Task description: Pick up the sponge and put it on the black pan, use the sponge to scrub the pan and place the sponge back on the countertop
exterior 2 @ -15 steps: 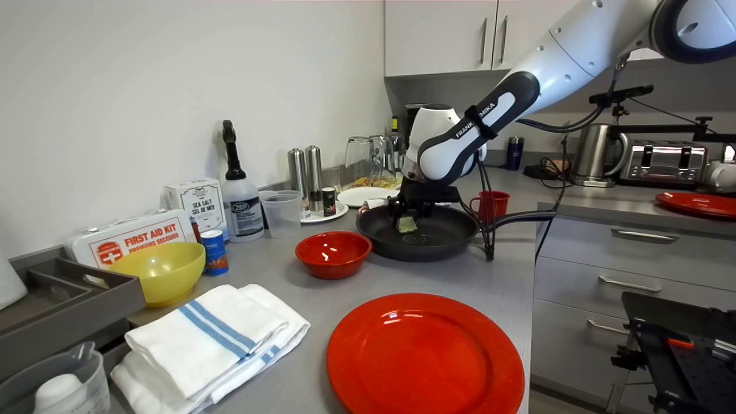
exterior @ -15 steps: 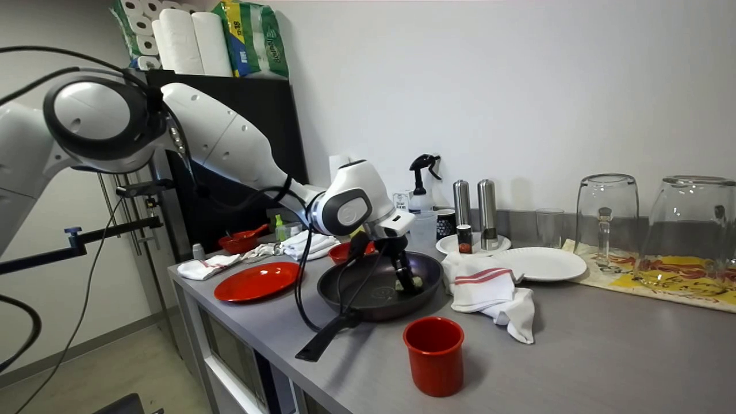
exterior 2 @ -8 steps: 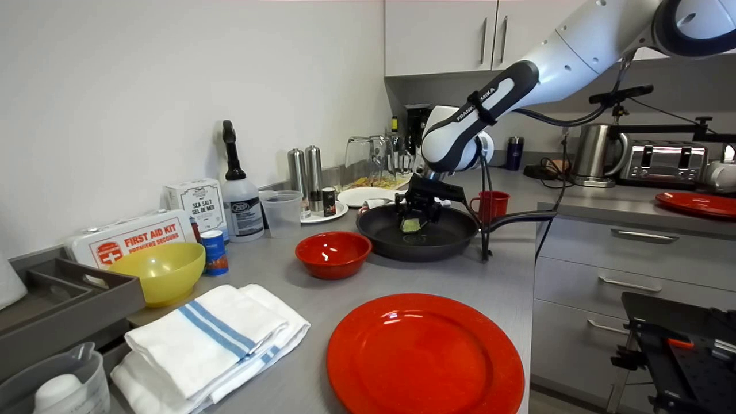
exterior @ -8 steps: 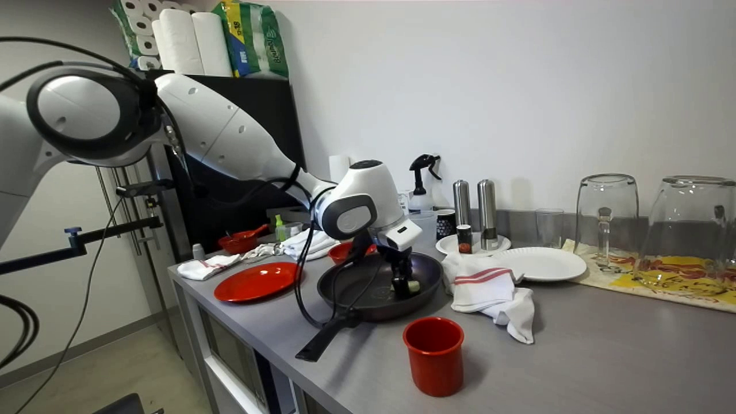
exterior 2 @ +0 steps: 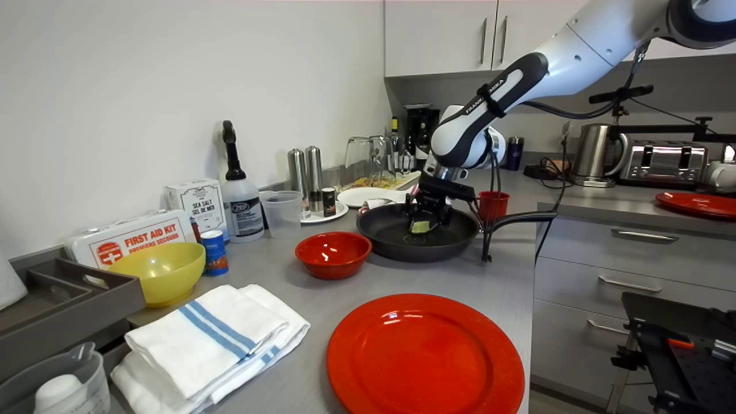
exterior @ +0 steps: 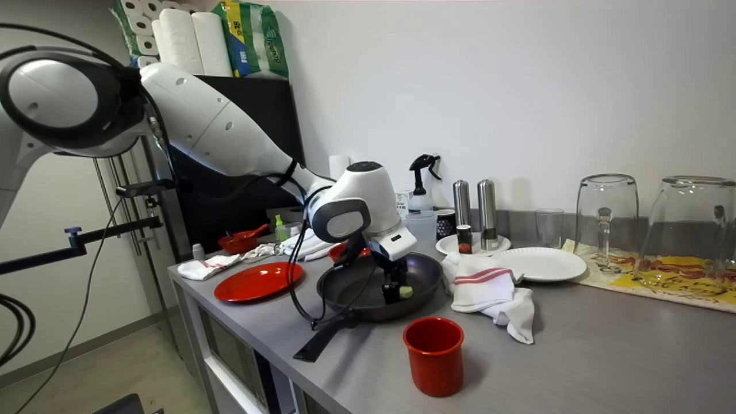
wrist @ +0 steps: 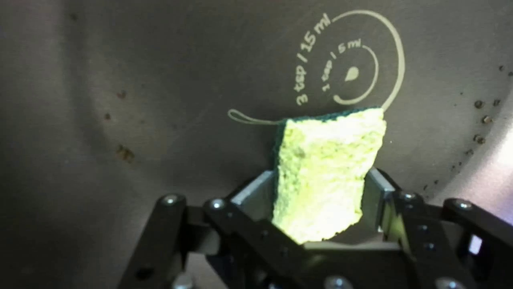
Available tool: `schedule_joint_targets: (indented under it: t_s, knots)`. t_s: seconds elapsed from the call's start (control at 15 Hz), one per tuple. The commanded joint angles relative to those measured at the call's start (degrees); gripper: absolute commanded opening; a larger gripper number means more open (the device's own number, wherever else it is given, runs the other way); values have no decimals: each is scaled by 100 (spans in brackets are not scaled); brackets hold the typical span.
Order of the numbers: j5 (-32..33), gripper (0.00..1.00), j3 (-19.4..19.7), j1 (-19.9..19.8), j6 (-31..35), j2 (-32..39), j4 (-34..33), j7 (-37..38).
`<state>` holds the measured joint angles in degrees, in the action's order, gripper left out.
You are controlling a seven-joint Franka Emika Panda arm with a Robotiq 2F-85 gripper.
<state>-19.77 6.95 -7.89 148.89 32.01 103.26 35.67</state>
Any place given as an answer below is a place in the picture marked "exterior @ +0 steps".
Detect dark equipment case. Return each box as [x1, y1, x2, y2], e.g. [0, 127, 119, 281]
[91, 391, 168, 414]

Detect large red plate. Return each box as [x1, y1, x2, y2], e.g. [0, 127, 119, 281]
[213, 260, 309, 306]

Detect black cabinet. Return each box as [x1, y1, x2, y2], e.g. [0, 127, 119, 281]
[164, 72, 309, 256]

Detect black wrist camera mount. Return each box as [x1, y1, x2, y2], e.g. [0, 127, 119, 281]
[337, 233, 370, 270]

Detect patterned paper roll pack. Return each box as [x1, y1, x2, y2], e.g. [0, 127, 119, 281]
[108, 0, 165, 67]

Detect red kitchen utensil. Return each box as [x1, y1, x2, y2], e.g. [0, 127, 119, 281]
[218, 223, 271, 256]

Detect folded white towel blue stripes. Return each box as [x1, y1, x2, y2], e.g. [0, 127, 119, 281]
[277, 227, 333, 265]

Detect grey metal rack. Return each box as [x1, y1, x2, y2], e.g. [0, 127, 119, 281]
[88, 153, 193, 308]

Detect green yellow package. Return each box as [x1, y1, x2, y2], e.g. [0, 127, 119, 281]
[213, 0, 292, 80]

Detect small white plate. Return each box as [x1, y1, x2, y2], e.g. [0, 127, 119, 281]
[436, 233, 514, 257]

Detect silver shaker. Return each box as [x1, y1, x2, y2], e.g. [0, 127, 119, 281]
[452, 178, 474, 231]
[477, 178, 499, 251]

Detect upturned glass pitcher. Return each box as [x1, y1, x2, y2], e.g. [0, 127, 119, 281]
[576, 172, 642, 277]
[642, 174, 736, 286]

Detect red cup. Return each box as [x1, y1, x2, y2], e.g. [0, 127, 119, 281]
[403, 316, 467, 400]

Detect thin black floor cable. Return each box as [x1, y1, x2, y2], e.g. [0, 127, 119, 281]
[14, 237, 108, 414]

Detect crumpled white cloth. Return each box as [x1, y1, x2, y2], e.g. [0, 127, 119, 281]
[175, 254, 242, 284]

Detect black frying pan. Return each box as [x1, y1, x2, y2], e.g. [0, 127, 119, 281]
[292, 251, 446, 363]

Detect large white plate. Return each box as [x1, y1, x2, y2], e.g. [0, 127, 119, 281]
[491, 243, 589, 286]

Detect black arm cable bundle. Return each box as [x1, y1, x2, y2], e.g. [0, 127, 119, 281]
[136, 107, 386, 330]

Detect white spray bottle black nozzle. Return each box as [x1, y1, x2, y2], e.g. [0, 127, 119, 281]
[405, 153, 444, 240]

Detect white towel red stripe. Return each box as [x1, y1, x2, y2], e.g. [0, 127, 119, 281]
[437, 251, 538, 348]

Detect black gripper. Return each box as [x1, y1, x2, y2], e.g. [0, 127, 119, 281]
[368, 251, 412, 306]

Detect grey drawer cabinet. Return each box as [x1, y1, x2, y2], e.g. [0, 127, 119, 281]
[168, 274, 309, 414]

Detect yellow patterned mat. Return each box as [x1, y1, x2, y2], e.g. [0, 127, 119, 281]
[561, 237, 736, 316]

